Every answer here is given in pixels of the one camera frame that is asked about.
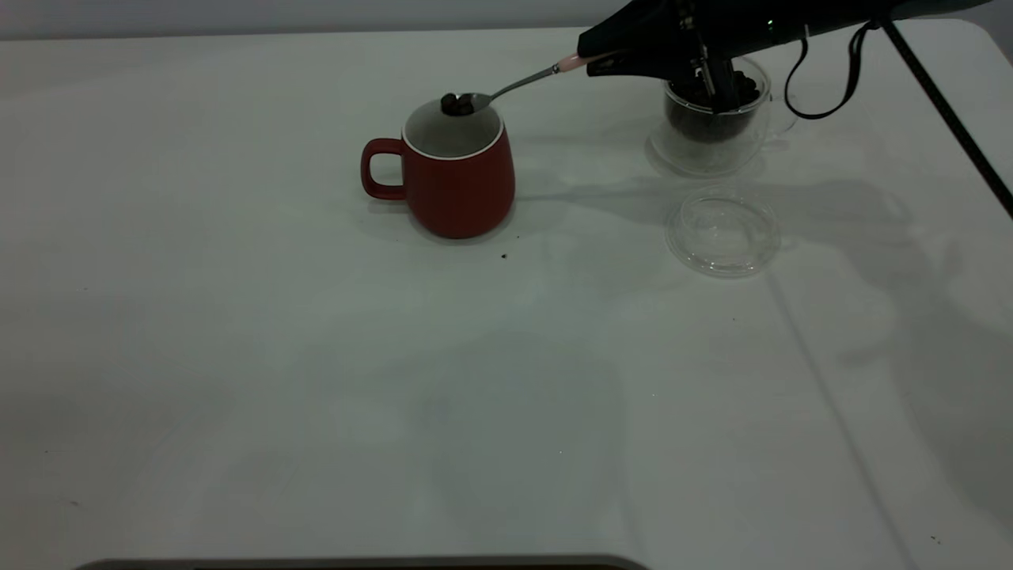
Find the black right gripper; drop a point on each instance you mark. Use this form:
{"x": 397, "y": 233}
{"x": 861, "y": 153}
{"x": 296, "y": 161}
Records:
{"x": 728, "y": 28}

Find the few scooped coffee beans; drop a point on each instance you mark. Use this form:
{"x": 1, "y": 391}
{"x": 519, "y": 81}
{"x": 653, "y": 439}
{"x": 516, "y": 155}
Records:
{"x": 455, "y": 105}

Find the red ceramic mug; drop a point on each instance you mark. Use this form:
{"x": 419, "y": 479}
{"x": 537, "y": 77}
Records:
{"x": 459, "y": 198}

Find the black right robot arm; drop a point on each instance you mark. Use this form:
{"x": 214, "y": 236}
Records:
{"x": 870, "y": 12}

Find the coffee beans heap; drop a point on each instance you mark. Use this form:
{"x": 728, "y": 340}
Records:
{"x": 712, "y": 127}

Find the clear glass cup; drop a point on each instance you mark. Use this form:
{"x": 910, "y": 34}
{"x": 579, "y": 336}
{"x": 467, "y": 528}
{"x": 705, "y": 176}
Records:
{"x": 712, "y": 157}

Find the clear glass lid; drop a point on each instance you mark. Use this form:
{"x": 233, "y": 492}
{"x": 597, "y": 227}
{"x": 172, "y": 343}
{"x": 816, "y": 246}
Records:
{"x": 724, "y": 237}

